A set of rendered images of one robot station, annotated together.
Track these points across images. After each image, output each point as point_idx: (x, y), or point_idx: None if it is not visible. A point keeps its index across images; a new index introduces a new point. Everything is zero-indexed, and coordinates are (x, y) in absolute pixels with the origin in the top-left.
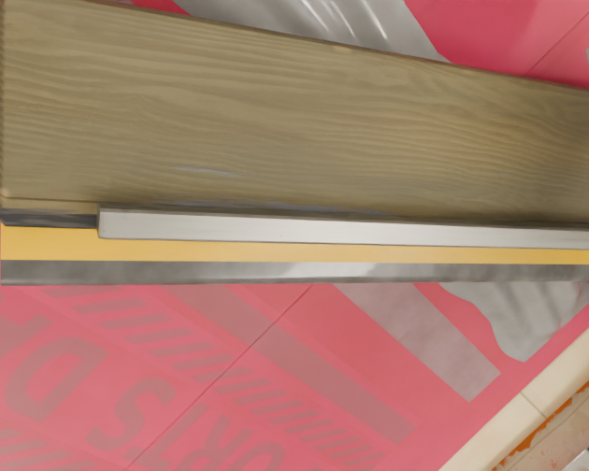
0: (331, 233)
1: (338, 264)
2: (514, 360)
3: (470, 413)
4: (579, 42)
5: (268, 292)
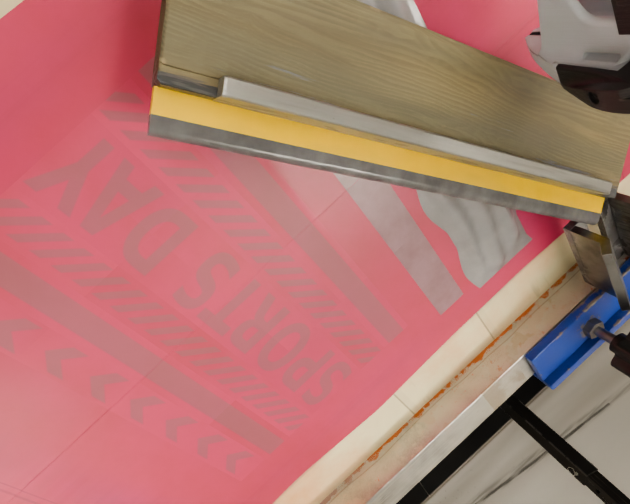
0: (364, 123)
1: (363, 162)
2: (473, 284)
3: (441, 324)
4: (520, 45)
5: (309, 197)
